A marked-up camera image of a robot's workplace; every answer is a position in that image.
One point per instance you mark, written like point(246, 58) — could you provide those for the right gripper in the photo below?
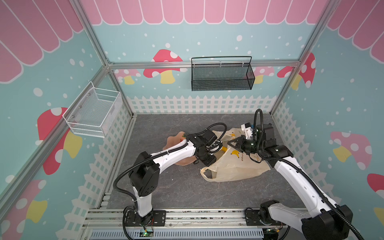
point(243, 144)

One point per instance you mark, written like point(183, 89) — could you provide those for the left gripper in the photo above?
point(211, 161)

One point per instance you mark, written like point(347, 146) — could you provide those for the banana print plastic bag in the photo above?
point(232, 165)

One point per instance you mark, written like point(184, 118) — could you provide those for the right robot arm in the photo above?
point(323, 219)

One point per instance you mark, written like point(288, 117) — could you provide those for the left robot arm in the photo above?
point(142, 178)

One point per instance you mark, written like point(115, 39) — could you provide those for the pink fruit plate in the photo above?
point(173, 140)

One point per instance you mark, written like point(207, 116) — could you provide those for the black mesh wall basket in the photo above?
point(227, 73)

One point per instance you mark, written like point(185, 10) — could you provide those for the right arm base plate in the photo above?
point(253, 218)

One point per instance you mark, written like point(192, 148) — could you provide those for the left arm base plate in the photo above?
point(155, 218)

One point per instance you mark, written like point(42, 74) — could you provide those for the white wire wall basket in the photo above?
point(93, 112)

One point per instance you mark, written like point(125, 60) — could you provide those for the aluminium front rail frame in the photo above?
point(181, 224)

